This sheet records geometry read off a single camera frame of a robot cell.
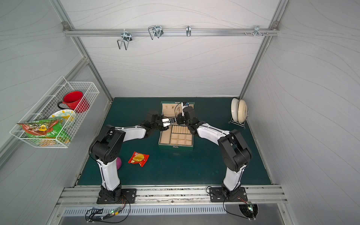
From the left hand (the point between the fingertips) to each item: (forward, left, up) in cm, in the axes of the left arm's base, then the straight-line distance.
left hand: (170, 118), depth 97 cm
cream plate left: (+7, -44, +8) cm, 45 cm away
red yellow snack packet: (-26, +18, -7) cm, 33 cm away
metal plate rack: (-1, -51, -6) cm, 52 cm away
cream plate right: (+2, -49, +5) cm, 49 cm away
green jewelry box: (-11, -5, -8) cm, 15 cm away
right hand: (0, -6, +6) cm, 8 cm away
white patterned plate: (-18, +48, +24) cm, 57 cm away
